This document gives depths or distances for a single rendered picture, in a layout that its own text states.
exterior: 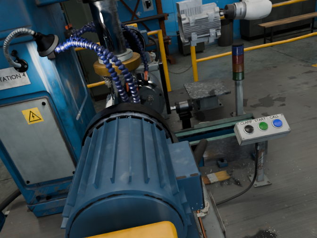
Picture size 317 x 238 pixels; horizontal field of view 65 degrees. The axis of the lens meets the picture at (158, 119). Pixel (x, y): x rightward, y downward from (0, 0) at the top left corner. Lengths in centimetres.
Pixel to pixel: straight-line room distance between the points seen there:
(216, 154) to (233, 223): 32
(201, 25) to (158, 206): 118
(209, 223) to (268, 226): 48
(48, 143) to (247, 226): 73
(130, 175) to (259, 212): 74
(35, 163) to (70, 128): 20
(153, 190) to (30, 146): 71
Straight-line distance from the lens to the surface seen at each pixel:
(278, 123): 94
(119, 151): 37
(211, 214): 52
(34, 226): 119
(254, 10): 154
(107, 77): 95
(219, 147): 112
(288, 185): 110
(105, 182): 33
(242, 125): 92
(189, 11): 142
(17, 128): 95
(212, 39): 147
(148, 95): 125
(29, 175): 106
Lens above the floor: 156
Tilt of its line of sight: 28 degrees down
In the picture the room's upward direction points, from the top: 11 degrees counter-clockwise
